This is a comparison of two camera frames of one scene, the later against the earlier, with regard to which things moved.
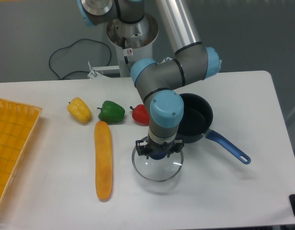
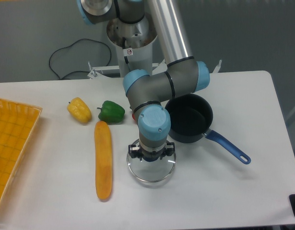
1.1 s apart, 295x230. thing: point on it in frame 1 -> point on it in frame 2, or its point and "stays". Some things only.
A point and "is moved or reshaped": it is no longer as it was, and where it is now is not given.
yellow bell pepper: [79, 110] stays
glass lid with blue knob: [158, 170] is moved or reshaped
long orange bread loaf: [103, 159] stays
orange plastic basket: [14, 125] stays
